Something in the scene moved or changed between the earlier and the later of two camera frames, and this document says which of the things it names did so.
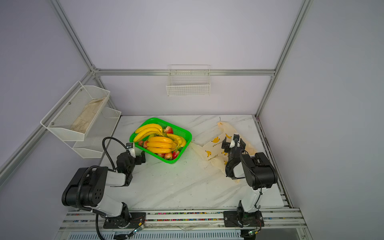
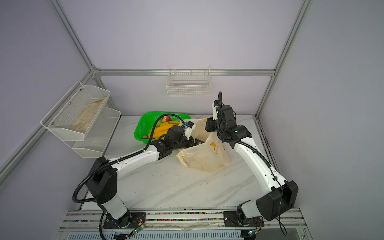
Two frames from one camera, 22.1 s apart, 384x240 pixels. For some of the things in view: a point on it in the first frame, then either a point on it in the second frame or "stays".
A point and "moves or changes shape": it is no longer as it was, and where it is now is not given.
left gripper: (138, 160) to (191, 141)
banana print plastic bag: (210, 148) moves or changes shape
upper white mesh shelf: (72, 117) stays
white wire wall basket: (189, 80) stays
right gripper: (226, 146) to (208, 122)
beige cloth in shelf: (81, 123) stays
